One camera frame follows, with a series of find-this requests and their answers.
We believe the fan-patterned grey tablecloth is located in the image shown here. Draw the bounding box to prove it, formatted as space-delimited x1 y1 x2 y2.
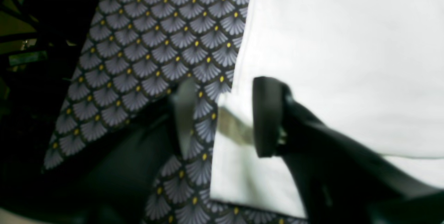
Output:
44 0 307 224

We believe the white printed T-shirt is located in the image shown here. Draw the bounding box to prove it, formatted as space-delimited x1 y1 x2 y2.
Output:
209 0 444 218

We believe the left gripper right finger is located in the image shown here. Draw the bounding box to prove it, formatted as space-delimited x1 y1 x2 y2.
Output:
253 77 443 224

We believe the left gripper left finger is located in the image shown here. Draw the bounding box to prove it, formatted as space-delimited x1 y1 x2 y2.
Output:
1 78 196 224

